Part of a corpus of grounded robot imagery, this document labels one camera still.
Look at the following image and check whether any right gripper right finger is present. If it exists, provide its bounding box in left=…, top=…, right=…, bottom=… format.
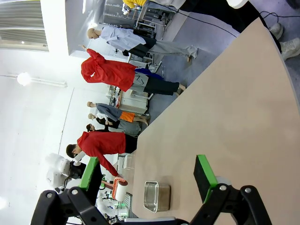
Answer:
left=191, top=154, right=274, bottom=225

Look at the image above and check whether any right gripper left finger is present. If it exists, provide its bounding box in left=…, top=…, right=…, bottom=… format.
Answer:
left=30, top=156, right=106, bottom=225

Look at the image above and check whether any rectangular metal container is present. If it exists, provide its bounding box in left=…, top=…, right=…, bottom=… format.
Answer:
left=143, top=180, right=171, bottom=213

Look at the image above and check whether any person in red hoodie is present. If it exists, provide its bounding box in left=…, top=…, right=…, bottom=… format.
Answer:
left=66, top=131, right=139, bottom=178

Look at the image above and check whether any dark haired person in black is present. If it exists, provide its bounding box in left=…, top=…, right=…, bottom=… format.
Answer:
left=86, top=123, right=111, bottom=133

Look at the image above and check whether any mannequin in grey skirt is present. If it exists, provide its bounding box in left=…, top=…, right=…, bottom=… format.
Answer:
left=88, top=113, right=143, bottom=137

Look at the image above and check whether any mannequin in orange shorts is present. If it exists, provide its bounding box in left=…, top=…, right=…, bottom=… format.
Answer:
left=86, top=101, right=150, bottom=125

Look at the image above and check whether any white cabinet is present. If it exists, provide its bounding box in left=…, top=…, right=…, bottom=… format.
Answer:
left=119, top=89, right=150, bottom=115

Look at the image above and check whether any mannequin in red jacket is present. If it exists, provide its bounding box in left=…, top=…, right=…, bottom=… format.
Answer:
left=78, top=44, right=187, bottom=97

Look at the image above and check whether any round ceiling lamp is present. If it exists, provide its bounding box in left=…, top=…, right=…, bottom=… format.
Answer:
left=16, top=72, right=31, bottom=86

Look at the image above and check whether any mannequin in blue striped shirt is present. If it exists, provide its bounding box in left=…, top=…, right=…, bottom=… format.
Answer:
left=86, top=25, right=199, bottom=63

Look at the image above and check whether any person in yellow hoodie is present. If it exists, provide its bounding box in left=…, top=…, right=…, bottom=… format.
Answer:
left=122, top=0, right=147, bottom=9

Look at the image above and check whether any ceiling louvre vent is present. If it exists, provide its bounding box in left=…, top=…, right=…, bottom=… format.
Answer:
left=0, top=0, right=49, bottom=53

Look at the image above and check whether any thin black cable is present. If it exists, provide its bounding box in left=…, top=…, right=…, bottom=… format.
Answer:
left=150, top=1, right=238, bottom=38

